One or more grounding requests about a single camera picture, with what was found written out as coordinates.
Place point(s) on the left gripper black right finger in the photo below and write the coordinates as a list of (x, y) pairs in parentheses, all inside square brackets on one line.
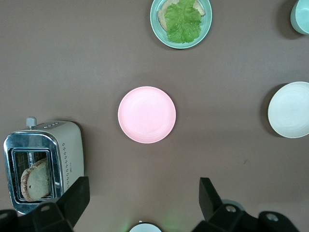
[(214, 212)]

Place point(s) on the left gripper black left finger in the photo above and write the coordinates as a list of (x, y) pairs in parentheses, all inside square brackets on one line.
[(70, 205)]

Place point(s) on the pink shallow plate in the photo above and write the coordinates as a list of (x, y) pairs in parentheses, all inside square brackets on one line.
[(146, 114)]

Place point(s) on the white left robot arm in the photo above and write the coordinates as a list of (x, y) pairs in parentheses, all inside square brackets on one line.
[(144, 228)]

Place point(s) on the bread slice in toaster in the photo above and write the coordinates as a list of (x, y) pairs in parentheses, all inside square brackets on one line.
[(36, 181)]

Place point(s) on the beige and chrome toaster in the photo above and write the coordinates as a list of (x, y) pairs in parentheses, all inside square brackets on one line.
[(70, 149)]

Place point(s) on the beige shallow plate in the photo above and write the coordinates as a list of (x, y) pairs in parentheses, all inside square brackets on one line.
[(289, 111)]

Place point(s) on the green plate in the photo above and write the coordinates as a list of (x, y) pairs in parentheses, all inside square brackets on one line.
[(206, 24)]

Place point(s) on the green lettuce leaf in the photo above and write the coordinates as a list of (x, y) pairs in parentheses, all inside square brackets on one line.
[(183, 21)]

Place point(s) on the toast slice under lettuce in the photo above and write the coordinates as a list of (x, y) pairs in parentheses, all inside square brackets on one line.
[(162, 17)]

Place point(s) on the green bowl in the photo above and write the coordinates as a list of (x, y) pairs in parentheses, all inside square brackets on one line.
[(300, 17)]

